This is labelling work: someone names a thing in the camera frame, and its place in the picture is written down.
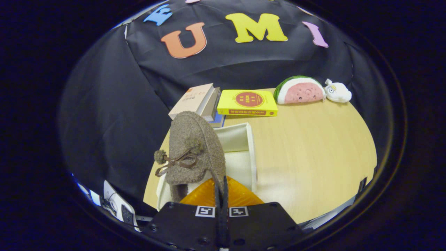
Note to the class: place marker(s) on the yellow book with red circle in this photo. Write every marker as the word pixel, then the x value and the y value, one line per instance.
pixel 249 101

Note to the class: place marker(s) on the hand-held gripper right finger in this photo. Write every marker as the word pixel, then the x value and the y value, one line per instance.
pixel 261 226

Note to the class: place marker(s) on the watermelon slice plush toy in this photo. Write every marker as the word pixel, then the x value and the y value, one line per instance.
pixel 301 91

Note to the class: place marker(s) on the grey cover book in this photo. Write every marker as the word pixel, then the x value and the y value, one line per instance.
pixel 210 104

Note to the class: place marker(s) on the black backdrop cloth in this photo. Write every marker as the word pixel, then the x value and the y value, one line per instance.
pixel 115 104

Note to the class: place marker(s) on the white plush toy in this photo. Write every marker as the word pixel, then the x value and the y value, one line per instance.
pixel 338 92

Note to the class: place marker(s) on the blue cover book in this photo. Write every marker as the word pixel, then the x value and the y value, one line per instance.
pixel 218 122

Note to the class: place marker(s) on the beige fabric storage box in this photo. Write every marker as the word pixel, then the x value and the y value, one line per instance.
pixel 238 139

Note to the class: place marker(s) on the beige cover book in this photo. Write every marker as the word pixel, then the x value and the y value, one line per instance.
pixel 191 101

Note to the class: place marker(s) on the brown fuzzy slipper shoe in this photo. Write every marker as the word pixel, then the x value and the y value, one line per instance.
pixel 195 139

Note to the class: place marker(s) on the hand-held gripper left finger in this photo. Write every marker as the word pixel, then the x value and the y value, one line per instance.
pixel 184 226

